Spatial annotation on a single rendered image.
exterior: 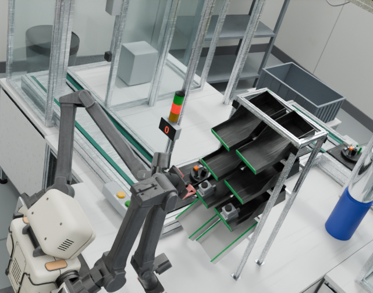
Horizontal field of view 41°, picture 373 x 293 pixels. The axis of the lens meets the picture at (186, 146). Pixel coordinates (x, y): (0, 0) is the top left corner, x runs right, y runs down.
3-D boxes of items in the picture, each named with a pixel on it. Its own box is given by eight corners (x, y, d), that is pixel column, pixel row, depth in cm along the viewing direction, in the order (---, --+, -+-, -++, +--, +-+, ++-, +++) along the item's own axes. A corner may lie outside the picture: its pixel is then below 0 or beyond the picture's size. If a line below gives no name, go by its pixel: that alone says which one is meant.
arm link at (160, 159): (138, 179, 199) (135, 178, 191) (142, 152, 201) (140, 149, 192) (167, 183, 199) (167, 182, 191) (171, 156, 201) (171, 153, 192)
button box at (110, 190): (125, 220, 237) (127, 211, 234) (101, 193, 248) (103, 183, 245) (137, 215, 242) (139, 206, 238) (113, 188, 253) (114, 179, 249)
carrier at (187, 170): (199, 201, 253) (206, 183, 246) (170, 172, 266) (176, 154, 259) (231, 187, 269) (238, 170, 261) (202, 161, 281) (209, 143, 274)
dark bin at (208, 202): (207, 208, 215) (205, 199, 209) (192, 189, 223) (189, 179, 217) (260, 178, 221) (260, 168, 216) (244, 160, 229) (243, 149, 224)
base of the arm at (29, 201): (20, 193, 193) (30, 214, 185) (37, 181, 193) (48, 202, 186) (32, 203, 199) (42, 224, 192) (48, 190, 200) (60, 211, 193)
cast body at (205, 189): (202, 200, 218) (201, 191, 212) (197, 193, 220) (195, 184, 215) (218, 190, 220) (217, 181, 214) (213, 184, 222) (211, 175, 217)
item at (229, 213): (226, 224, 209) (224, 214, 204) (220, 216, 212) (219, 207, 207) (242, 214, 211) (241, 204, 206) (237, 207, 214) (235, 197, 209)
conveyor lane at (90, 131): (157, 230, 243) (162, 216, 237) (69, 133, 286) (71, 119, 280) (199, 211, 261) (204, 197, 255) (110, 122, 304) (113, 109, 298)
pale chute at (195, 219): (192, 241, 225) (188, 238, 222) (178, 221, 233) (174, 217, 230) (240, 201, 224) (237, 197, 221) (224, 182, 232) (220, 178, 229)
